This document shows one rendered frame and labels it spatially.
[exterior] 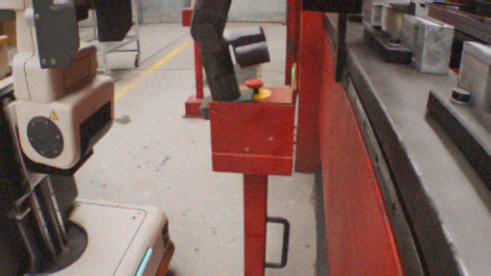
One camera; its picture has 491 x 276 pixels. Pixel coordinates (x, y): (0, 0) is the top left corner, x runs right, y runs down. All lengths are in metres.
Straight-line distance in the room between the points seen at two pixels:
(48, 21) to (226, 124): 0.40
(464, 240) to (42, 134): 0.79
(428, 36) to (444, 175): 0.41
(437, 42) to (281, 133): 0.35
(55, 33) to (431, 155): 0.65
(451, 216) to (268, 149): 0.47
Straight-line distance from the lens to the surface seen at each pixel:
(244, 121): 0.69
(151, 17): 8.40
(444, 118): 0.47
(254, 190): 0.85
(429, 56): 0.74
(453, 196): 0.34
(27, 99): 0.86
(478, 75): 0.52
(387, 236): 0.45
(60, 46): 0.74
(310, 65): 1.84
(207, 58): 0.68
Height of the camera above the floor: 1.04
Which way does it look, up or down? 25 degrees down
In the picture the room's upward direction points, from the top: straight up
